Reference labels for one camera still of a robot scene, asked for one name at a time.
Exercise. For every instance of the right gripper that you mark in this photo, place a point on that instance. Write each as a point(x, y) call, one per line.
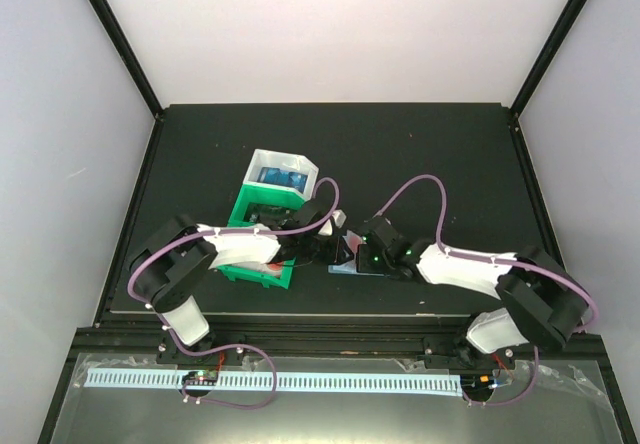
point(363, 264)

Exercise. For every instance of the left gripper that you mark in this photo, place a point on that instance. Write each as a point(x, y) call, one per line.
point(336, 255)

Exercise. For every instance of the blue card holder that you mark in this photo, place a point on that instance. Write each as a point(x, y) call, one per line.
point(347, 268)

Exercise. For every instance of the green bin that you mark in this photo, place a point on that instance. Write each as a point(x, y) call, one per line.
point(252, 194)
point(234, 273)

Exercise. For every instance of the white bin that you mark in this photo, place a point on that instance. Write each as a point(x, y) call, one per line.
point(286, 161)

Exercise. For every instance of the green front bin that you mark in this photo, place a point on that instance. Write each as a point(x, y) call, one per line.
point(234, 273)

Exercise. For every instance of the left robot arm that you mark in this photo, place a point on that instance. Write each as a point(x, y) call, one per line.
point(172, 262)

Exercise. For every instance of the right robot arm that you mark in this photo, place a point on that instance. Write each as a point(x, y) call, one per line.
point(540, 303)

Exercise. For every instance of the red white cards stack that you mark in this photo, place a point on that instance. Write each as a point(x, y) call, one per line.
point(271, 269)

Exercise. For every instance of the black vip cards stack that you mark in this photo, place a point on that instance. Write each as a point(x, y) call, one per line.
point(258, 211)

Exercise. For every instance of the blue cards stack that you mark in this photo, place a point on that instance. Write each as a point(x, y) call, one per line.
point(282, 178)

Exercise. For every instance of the small circuit board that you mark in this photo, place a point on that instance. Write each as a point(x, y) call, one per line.
point(200, 377)

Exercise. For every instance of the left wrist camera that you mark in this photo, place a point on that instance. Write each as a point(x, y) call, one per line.
point(332, 225)

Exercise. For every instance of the white slotted cable duct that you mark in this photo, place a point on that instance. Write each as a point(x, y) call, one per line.
point(305, 382)

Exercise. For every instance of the black aluminium frame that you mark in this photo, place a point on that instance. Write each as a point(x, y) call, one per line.
point(129, 334)

